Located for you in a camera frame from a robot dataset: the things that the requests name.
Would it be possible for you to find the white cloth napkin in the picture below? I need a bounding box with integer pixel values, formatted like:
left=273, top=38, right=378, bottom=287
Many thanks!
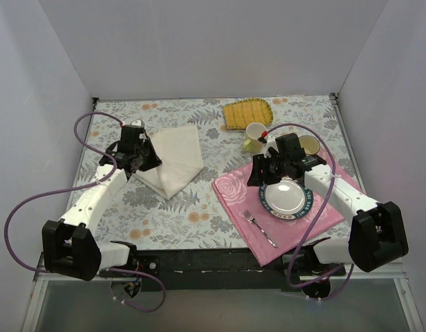
left=133, top=125, right=204, bottom=200

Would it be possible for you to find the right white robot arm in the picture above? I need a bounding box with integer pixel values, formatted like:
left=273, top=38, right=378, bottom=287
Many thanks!
left=247, top=132, right=409, bottom=275

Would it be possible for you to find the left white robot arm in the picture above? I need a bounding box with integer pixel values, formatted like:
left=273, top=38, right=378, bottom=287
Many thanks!
left=41, top=120, right=162, bottom=281

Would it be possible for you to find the cream enamel mug dark rim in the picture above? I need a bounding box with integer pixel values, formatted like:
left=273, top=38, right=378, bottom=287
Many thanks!
left=299, top=136, right=320, bottom=155

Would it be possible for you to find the yellow-green mug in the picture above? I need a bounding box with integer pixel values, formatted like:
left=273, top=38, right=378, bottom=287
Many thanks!
left=242, top=122, right=267, bottom=154

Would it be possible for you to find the white plate blue rim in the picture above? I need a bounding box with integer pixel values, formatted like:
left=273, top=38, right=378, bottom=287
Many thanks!
left=258, top=178, right=314, bottom=221

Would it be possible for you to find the floral tablecloth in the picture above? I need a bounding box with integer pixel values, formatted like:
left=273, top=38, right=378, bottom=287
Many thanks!
left=64, top=99, right=350, bottom=255

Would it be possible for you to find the silver fork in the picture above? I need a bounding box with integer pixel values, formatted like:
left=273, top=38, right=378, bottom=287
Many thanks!
left=243, top=210, right=278, bottom=248

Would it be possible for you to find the yellow woven bamboo tray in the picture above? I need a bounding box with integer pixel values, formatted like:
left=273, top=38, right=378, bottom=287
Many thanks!
left=223, top=98, right=274, bottom=129

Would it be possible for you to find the pink rose placemat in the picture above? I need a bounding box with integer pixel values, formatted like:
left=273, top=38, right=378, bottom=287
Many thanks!
left=212, top=148, right=359, bottom=268

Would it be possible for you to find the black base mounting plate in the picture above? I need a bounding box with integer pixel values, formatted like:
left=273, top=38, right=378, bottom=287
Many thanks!
left=99, top=247, right=345, bottom=293

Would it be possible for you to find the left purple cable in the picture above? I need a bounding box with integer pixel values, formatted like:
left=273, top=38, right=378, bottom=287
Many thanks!
left=4, top=112, right=167, bottom=313

